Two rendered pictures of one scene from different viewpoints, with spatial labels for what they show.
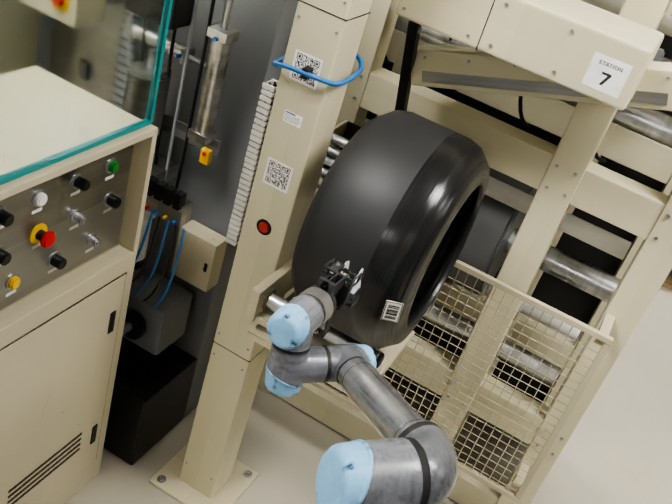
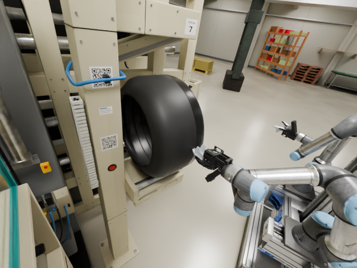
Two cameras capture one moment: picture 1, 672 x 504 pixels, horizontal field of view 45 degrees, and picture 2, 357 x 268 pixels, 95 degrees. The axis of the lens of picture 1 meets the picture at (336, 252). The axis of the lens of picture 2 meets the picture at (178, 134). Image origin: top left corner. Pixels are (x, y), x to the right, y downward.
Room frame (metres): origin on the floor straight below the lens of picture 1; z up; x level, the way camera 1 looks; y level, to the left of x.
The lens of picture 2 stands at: (1.31, 0.56, 1.70)
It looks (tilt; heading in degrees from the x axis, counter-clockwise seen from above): 33 degrees down; 299
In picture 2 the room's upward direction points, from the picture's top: 10 degrees clockwise
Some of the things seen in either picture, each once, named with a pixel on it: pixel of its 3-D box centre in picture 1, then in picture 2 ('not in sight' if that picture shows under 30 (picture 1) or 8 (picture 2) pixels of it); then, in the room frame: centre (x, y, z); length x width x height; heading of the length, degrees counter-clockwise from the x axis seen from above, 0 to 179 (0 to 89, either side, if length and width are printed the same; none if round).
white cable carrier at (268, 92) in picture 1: (254, 167); (87, 149); (1.91, 0.27, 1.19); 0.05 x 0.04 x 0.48; 162
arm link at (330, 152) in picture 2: not in sight; (334, 147); (0.79, -0.99, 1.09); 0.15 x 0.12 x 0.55; 68
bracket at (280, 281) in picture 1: (290, 275); (121, 173); (1.91, 0.10, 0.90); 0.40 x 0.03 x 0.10; 162
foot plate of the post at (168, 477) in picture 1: (205, 476); (118, 248); (1.91, 0.18, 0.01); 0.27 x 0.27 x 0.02; 72
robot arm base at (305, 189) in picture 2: not in sight; (303, 182); (0.85, -0.87, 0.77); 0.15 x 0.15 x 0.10
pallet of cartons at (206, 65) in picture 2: not in sight; (197, 64); (5.11, -7.03, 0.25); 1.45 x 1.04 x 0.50; 4
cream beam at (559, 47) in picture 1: (528, 24); (146, 17); (2.10, -0.28, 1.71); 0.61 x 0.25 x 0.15; 72
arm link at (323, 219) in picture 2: not in sight; (322, 225); (0.81, -0.37, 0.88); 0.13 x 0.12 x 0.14; 119
